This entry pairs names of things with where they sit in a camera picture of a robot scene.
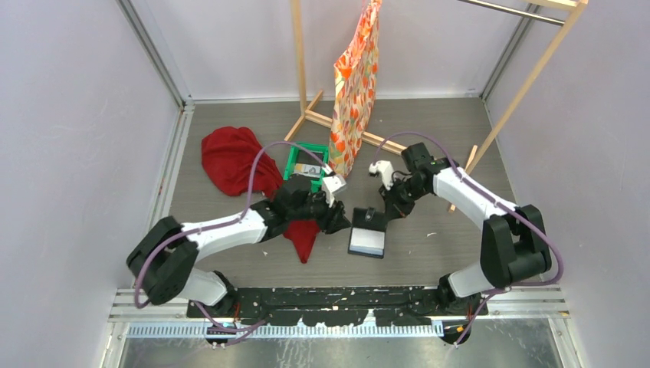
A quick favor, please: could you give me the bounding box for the wooden clothes rack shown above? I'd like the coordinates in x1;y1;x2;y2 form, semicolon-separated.
283;0;590;213

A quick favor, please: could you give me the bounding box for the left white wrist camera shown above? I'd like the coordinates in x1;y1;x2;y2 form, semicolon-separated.
321;172;346;208

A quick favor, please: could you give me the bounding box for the black card holder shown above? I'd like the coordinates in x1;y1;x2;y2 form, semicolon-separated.
348;208;388;258

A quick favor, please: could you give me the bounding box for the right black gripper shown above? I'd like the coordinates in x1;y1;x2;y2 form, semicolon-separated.
379;176;429;221

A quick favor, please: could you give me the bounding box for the green plastic bin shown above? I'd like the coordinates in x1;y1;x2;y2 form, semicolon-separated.
283;142;329;192

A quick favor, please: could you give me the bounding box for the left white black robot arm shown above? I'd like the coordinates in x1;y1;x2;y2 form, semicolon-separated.
126;175;351;317

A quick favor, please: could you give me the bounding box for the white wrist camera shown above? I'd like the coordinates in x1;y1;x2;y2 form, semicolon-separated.
369;160;395;190
321;172;346;208

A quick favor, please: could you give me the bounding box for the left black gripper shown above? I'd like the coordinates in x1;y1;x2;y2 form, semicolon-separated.
287;188;350;234

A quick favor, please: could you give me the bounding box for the orange floral tote bag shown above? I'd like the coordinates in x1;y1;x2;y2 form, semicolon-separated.
329;0;382;176

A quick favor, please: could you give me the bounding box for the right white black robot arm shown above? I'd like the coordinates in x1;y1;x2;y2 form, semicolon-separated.
369;143;553;315

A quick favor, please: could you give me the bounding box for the perforated metal rail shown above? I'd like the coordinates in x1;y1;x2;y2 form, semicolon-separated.
126;320;444;339

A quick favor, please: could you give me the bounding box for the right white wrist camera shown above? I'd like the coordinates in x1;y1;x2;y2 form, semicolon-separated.
369;160;395;190

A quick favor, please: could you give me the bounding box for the red cloth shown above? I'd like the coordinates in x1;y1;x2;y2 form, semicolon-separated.
201;126;320;264

